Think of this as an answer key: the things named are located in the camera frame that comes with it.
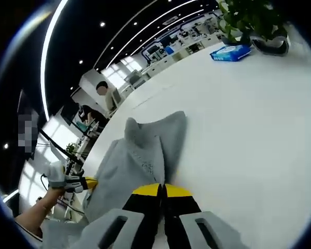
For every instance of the grey towel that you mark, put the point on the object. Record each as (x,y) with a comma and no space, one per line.
(124,168)

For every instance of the black screen stand pole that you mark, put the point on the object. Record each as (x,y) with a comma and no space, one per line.
(59,149)

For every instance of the grey mesh office chair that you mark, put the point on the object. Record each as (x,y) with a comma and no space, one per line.
(62,233)

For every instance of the large black display screen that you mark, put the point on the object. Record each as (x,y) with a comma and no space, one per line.
(22,106)

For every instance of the blue wet wipes packet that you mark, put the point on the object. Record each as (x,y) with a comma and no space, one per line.
(230,53)

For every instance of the dark plant pot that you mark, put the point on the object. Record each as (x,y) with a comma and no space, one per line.
(270,48)

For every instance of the green leafy plant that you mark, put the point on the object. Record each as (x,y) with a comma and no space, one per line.
(251,18)

